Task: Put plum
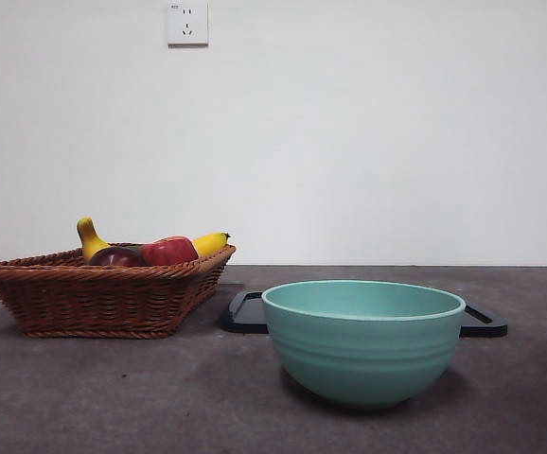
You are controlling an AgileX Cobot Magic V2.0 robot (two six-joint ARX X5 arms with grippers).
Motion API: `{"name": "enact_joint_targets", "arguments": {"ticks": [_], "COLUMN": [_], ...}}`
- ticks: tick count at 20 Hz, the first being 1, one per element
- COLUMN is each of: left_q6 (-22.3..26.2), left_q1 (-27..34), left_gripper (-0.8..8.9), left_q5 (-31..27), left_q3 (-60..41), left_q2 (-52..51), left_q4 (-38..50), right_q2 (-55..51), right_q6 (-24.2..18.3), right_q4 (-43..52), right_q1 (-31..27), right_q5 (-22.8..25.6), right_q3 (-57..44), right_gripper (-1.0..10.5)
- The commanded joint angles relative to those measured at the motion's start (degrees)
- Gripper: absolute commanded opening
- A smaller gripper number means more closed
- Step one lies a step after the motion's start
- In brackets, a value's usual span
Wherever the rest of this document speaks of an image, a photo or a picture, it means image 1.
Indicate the teal ribbed bowl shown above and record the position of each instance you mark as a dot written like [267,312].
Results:
[363,354]

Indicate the dark red plum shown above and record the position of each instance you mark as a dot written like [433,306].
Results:
[115,258]

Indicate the dark rectangular tray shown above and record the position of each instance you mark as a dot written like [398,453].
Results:
[242,321]

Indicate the red apple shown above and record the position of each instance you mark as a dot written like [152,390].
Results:
[169,250]

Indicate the green vegetable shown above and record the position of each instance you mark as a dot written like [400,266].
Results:
[134,246]

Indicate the yellow banana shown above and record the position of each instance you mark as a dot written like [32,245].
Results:
[91,241]

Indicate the brown wicker basket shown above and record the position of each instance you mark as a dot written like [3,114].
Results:
[89,302]

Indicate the white wall socket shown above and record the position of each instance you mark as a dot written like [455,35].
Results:
[188,33]

